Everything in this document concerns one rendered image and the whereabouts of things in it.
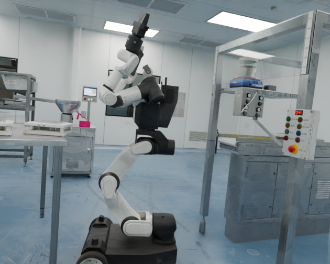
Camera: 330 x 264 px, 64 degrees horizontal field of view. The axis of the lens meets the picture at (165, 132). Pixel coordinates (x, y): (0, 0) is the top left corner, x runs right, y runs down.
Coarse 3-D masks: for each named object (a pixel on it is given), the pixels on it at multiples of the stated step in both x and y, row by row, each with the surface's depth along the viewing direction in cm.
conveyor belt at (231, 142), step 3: (219, 138) 239; (222, 138) 236; (225, 138) 235; (228, 138) 238; (231, 138) 240; (234, 138) 243; (219, 141) 238; (222, 141) 233; (225, 141) 229; (228, 141) 225; (231, 141) 222; (234, 141) 218; (237, 141) 217; (240, 141) 218; (243, 141) 220; (225, 144) 231; (228, 144) 225; (231, 144) 221; (234, 144) 216; (276, 144) 231; (282, 144) 233; (237, 147) 217
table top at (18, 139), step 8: (16, 128) 189; (24, 128) 194; (0, 136) 146; (8, 136) 149; (16, 136) 151; (24, 136) 154; (32, 136) 157; (40, 136) 160; (48, 136) 163; (56, 136) 166; (0, 144) 137; (8, 144) 138; (16, 144) 140; (24, 144) 142; (32, 144) 144; (40, 144) 146; (48, 144) 148; (56, 144) 149; (64, 144) 152
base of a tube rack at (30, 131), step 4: (24, 132) 165; (28, 132) 165; (32, 132) 166; (36, 132) 166; (40, 132) 166; (44, 132) 166; (48, 132) 167; (52, 132) 167; (56, 132) 167; (64, 132) 170; (68, 132) 180; (72, 132) 192
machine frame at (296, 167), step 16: (320, 16) 142; (320, 32) 144; (304, 80) 146; (304, 96) 146; (208, 128) 242; (208, 144) 241; (208, 160) 240; (304, 160) 150; (208, 176) 242; (288, 176) 153; (208, 192) 244; (288, 192) 153; (288, 208) 152; (288, 224) 151; (288, 240) 152; (288, 256) 153
